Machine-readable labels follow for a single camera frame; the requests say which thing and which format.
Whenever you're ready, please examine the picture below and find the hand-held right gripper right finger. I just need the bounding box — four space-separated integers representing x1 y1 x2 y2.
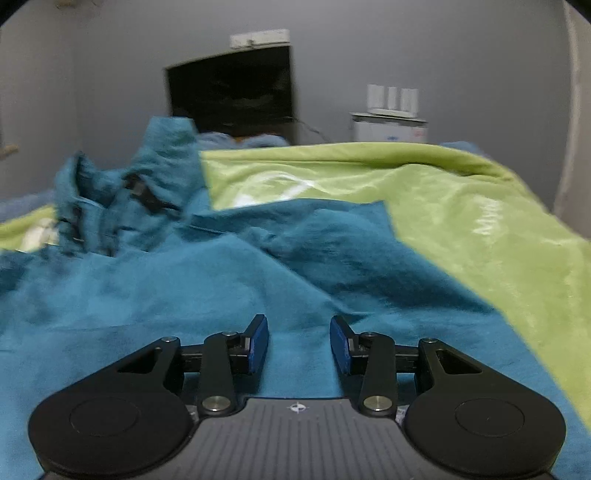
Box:
329 316 485 416

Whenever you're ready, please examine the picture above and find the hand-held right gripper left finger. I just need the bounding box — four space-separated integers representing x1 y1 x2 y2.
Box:
111 315 269 416

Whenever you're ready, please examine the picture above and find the black television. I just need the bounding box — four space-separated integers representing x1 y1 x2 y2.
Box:
164 44 296 139

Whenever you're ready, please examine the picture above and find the black cable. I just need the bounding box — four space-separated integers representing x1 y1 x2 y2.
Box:
293 116 334 144

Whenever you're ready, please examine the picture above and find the white cabinet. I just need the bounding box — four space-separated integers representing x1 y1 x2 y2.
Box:
349 111 428 145

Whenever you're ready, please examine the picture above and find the white router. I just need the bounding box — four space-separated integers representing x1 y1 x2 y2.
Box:
367 84 420 116

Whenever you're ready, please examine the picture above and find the green fleece blanket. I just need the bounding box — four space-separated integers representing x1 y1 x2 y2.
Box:
0 141 591 444

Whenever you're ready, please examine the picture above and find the teal jacket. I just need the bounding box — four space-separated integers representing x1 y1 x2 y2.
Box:
0 115 591 480

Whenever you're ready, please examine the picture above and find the white power strip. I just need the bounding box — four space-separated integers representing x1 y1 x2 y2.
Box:
229 29 291 49

